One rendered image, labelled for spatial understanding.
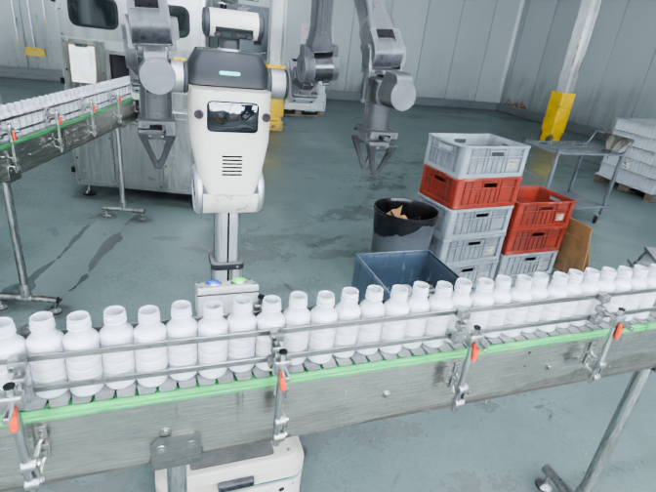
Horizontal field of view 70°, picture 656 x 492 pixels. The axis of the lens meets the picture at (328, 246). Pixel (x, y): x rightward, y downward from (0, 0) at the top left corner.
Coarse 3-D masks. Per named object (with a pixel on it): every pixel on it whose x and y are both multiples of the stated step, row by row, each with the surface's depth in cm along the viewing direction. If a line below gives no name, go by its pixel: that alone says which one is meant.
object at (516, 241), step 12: (528, 228) 368; (540, 228) 372; (552, 228) 377; (564, 228) 384; (504, 240) 369; (516, 240) 369; (528, 240) 375; (540, 240) 380; (552, 240) 385; (504, 252) 370; (516, 252) 374; (528, 252) 379
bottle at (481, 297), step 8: (480, 280) 115; (488, 280) 115; (480, 288) 113; (488, 288) 113; (472, 296) 115; (480, 296) 114; (488, 296) 113; (472, 304) 114; (480, 304) 113; (488, 304) 113; (472, 312) 115; (480, 312) 114; (488, 312) 114; (472, 320) 116; (480, 320) 115; (472, 328) 116
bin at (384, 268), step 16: (368, 256) 173; (384, 256) 175; (400, 256) 178; (416, 256) 180; (432, 256) 178; (368, 272) 162; (384, 272) 179; (400, 272) 181; (416, 272) 184; (432, 272) 179; (448, 272) 169; (384, 288) 150
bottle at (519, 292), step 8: (520, 280) 117; (528, 280) 119; (512, 288) 119; (520, 288) 117; (528, 288) 117; (512, 296) 118; (520, 296) 117; (528, 296) 118; (512, 312) 119; (520, 312) 119; (512, 320) 120; (520, 320) 120; (512, 336) 122
